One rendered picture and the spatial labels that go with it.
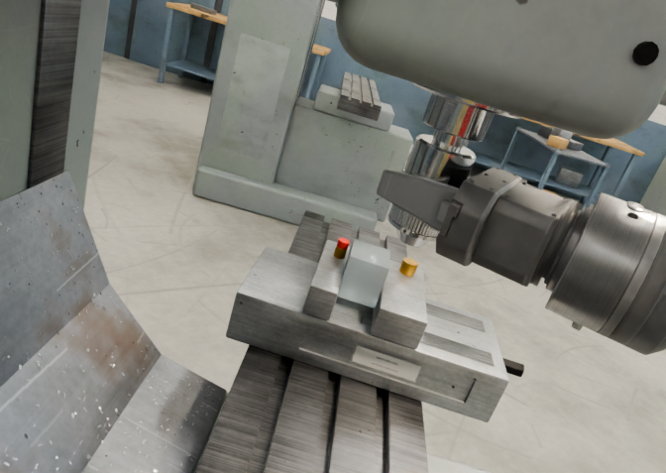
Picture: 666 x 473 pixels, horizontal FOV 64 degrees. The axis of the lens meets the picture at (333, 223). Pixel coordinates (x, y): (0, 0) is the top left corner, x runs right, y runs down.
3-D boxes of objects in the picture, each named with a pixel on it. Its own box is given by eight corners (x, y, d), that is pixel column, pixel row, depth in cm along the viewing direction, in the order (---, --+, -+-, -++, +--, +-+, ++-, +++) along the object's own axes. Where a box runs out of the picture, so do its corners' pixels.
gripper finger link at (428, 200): (389, 160, 39) (467, 191, 37) (377, 199, 41) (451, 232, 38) (381, 162, 38) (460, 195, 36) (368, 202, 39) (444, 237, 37)
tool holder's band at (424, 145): (399, 143, 40) (404, 130, 40) (442, 149, 43) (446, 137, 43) (442, 167, 37) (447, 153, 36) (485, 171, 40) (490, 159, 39)
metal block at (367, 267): (377, 288, 73) (390, 250, 71) (375, 308, 68) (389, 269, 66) (341, 276, 74) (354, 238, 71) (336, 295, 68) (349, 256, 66)
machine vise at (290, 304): (474, 356, 80) (502, 295, 76) (488, 424, 66) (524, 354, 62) (255, 285, 81) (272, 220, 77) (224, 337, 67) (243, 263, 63)
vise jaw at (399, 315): (414, 293, 78) (423, 270, 77) (416, 350, 64) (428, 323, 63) (376, 280, 78) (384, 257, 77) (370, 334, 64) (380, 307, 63)
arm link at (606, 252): (507, 143, 43) (663, 199, 39) (466, 246, 47) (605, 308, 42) (466, 157, 33) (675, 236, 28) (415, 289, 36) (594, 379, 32)
